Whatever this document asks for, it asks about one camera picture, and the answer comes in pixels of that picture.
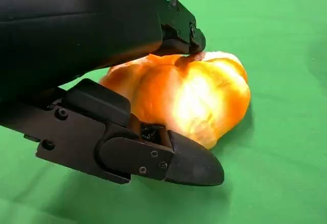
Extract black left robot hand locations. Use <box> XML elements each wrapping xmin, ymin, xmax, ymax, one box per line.
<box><xmin>0</xmin><ymin>0</ymin><xmax>269</xmax><ymax>188</ymax></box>

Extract orange and white bread roll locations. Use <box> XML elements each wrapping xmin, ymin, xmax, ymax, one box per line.
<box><xmin>99</xmin><ymin>50</ymin><xmax>251</xmax><ymax>151</ymax></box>

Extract green table cloth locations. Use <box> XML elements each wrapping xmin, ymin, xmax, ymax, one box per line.
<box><xmin>0</xmin><ymin>0</ymin><xmax>327</xmax><ymax>224</ymax></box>

